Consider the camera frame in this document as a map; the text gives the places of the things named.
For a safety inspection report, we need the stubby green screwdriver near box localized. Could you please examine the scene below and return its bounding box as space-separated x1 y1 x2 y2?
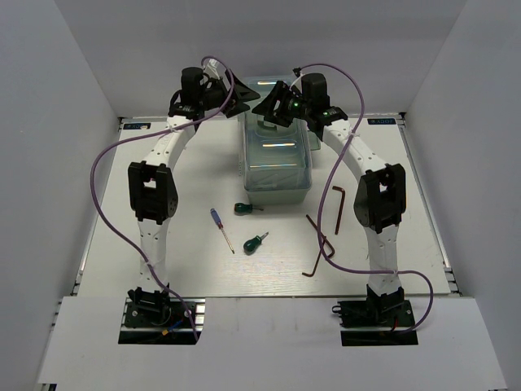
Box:
234 202 264 215

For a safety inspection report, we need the blue red handled screwdriver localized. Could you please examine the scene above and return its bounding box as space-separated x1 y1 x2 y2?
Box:
210 209 235 254

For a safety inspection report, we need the brown hex key middle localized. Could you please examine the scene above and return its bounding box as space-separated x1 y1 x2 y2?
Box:
305 214 335 257

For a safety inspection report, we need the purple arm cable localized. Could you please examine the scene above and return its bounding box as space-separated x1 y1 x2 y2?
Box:
90 55 237 341
291 61 436 336

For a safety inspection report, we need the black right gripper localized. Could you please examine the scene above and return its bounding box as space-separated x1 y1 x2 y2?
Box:
251 81 310 129

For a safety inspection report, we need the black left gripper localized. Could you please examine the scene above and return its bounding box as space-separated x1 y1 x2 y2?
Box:
199 68 261 118

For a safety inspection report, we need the mint green plastic toolbox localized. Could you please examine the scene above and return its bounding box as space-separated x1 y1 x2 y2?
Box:
237 74 322 204

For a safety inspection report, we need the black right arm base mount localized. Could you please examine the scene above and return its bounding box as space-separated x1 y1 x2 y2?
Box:
331 300 418 347

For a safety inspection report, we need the stubby green screwdriver front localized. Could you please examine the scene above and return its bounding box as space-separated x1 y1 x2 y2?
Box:
243 231 269 255

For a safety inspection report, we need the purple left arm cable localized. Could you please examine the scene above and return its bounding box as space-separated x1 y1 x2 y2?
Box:
90 55 237 341

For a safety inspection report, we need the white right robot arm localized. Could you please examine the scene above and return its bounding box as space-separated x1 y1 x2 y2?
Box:
252 73 406 325

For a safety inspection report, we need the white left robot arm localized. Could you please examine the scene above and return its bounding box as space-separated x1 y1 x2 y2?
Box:
128 56 260 292

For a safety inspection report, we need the long brown hex key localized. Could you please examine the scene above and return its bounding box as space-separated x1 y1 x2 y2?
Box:
332 186 346 235

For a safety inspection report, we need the brown hex key front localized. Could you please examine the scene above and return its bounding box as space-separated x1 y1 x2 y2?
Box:
301 239 326 278

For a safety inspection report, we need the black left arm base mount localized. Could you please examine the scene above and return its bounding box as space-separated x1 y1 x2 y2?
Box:
118 288 205 345

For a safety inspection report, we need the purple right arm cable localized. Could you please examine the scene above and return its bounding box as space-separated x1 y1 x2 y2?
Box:
291 61 436 336

